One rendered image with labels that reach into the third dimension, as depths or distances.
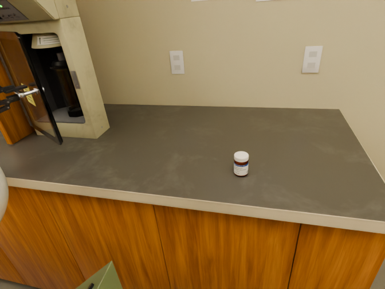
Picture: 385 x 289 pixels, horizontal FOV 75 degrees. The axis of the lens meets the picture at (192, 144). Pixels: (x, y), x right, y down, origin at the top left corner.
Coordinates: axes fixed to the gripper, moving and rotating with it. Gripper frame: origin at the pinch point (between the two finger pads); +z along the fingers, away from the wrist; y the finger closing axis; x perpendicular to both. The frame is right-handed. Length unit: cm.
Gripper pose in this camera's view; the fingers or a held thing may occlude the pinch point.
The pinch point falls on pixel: (16, 92)
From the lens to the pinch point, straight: 109.1
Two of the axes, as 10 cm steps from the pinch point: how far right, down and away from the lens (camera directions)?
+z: 6.5, -4.3, 6.3
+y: -0.8, -8.6, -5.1
